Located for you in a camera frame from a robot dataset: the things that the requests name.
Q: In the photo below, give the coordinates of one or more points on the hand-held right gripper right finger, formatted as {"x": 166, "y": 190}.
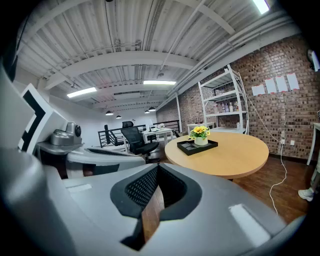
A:
{"x": 212, "y": 220}

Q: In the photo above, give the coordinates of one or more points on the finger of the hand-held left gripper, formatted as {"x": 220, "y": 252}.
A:
{"x": 110, "y": 151}
{"x": 100, "y": 161}

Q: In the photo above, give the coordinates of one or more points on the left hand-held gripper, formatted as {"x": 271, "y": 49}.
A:
{"x": 15, "y": 112}

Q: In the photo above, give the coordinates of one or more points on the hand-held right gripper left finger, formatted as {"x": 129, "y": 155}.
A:
{"x": 100, "y": 207}

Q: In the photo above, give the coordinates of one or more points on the black rectangular tray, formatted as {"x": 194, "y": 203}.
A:
{"x": 197, "y": 150}

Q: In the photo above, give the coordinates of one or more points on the yellow sunflower bouquet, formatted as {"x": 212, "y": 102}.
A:
{"x": 200, "y": 141}

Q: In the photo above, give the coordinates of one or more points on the black metal railing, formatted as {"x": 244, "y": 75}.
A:
{"x": 110, "y": 132}

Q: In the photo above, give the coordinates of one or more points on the black mesh office chair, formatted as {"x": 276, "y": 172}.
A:
{"x": 136, "y": 140}

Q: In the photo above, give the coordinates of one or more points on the white rectangular desk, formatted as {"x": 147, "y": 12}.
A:
{"x": 160, "y": 132}

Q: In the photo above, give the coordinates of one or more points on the long ceiling light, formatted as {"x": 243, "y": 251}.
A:
{"x": 261, "y": 6}
{"x": 159, "y": 82}
{"x": 81, "y": 92}

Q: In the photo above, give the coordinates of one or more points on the black folding chair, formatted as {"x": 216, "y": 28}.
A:
{"x": 175, "y": 134}

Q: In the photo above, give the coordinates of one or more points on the row of drink bottles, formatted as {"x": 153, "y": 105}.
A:
{"x": 226, "y": 108}

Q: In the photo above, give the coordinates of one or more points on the white metal shelf rack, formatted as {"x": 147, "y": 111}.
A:
{"x": 233, "y": 100}

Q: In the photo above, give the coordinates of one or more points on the white paper sheet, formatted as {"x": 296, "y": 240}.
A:
{"x": 281, "y": 84}
{"x": 270, "y": 86}
{"x": 258, "y": 90}
{"x": 292, "y": 81}

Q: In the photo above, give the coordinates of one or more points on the white wall-mounted device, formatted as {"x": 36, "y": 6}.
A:
{"x": 314, "y": 61}

